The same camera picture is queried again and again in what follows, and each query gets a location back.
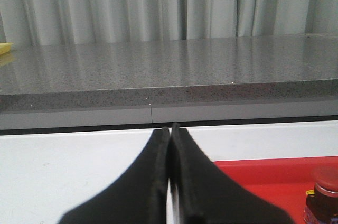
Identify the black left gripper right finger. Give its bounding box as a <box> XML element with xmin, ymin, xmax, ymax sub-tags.
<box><xmin>170</xmin><ymin>123</ymin><xmax>293</xmax><ymax>223</ymax></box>

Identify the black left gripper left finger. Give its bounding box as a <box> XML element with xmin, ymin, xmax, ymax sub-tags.
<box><xmin>59</xmin><ymin>127</ymin><xmax>170</xmax><ymax>223</ymax></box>

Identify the red mushroom push button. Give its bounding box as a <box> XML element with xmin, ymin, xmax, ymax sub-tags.
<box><xmin>304</xmin><ymin>166</ymin><xmax>337</xmax><ymax>224</ymax></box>

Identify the red plastic tray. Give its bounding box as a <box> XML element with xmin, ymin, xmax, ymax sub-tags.
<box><xmin>214</xmin><ymin>156</ymin><xmax>337</xmax><ymax>223</ymax></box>

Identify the grey granite counter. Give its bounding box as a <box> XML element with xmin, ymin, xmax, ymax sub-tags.
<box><xmin>1</xmin><ymin>33</ymin><xmax>337</xmax><ymax>130</ymax></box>

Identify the yellow tray on counter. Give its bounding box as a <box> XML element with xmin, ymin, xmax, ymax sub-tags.
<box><xmin>0</xmin><ymin>42</ymin><xmax>13</xmax><ymax>55</ymax></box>

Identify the white pleated curtain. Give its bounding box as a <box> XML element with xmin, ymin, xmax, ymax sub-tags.
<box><xmin>1</xmin><ymin>0</ymin><xmax>337</xmax><ymax>46</ymax></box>

